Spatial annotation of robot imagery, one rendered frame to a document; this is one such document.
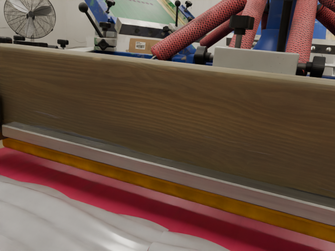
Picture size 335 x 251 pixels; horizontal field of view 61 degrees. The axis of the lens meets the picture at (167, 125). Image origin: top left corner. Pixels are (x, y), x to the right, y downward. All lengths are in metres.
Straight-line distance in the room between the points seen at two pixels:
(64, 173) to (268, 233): 0.17
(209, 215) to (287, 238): 0.05
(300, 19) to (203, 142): 0.60
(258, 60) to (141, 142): 0.30
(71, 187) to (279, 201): 0.16
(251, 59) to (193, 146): 0.29
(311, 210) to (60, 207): 0.15
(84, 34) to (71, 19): 0.39
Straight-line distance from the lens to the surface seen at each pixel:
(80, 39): 5.58
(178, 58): 0.86
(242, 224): 0.22
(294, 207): 0.18
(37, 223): 0.19
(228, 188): 0.18
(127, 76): 0.20
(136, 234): 0.19
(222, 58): 0.47
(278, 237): 0.22
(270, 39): 0.99
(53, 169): 0.28
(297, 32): 0.72
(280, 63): 0.46
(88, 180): 0.26
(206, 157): 0.19
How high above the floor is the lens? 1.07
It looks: 15 degrees down
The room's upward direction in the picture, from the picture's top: 5 degrees clockwise
